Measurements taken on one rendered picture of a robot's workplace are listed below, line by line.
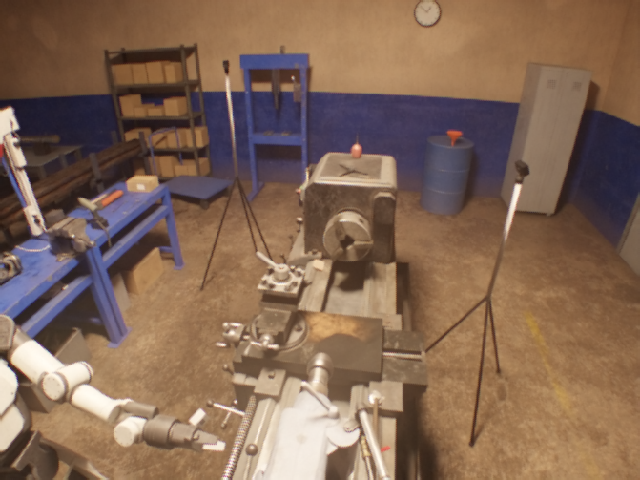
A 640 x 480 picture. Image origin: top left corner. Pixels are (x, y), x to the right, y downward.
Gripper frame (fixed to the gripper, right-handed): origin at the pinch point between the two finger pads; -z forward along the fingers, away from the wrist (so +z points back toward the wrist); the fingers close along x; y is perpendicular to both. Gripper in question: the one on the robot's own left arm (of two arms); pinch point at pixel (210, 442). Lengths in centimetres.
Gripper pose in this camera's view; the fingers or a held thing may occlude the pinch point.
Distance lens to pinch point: 115.4
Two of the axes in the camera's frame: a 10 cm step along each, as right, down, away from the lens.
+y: 1.5, -7.5, 6.5
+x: -0.5, -6.6, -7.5
